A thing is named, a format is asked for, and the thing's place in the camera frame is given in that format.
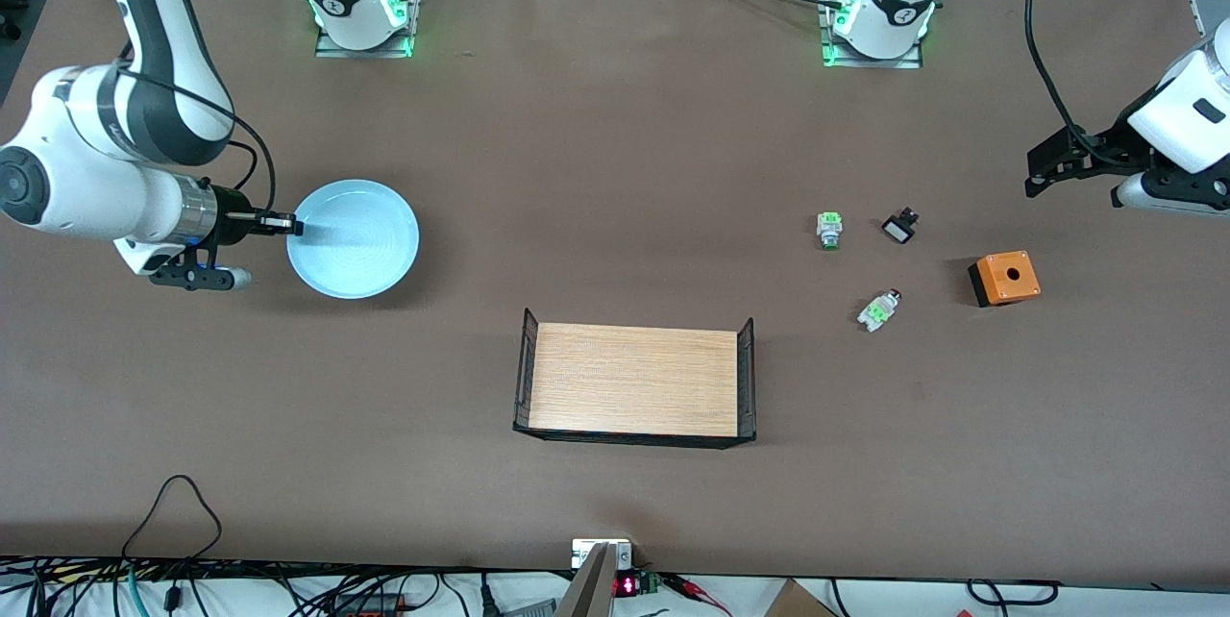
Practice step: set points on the brown cardboard piece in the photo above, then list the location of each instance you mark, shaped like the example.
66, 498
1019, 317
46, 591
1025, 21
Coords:
798, 603

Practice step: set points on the grey camera pole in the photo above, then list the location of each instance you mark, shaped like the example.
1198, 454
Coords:
591, 593

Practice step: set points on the light blue round plate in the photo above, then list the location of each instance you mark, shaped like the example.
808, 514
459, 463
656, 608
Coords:
356, 242

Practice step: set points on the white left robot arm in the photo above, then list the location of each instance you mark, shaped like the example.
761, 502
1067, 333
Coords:
1182, 108

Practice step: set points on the silver metal bracket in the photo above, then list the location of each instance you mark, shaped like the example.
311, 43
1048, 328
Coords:
581, 550

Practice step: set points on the orange button enclosure box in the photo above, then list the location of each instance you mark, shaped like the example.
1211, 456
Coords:
1007, 279

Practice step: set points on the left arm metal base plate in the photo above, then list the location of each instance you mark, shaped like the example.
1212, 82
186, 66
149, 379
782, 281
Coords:
865, 62

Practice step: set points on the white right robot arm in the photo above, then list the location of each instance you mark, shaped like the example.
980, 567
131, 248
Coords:
86, 185

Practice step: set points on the red digit display module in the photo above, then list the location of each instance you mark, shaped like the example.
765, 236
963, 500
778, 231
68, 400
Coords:
627, 585

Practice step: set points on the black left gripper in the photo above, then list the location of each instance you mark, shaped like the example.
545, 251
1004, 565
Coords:
1107, 148

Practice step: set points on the green push button switch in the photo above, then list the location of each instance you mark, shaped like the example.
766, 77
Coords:
829, 231

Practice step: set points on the black switch module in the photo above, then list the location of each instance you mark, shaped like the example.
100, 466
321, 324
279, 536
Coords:
900, 228

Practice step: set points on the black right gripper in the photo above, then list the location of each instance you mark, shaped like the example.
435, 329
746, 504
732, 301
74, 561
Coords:
231, 214

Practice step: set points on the red clip lead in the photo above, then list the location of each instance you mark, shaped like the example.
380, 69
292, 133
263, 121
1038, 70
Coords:
692, 586

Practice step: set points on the wooden tray black mesh sides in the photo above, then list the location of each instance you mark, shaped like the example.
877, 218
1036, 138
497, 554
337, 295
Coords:
634, 377

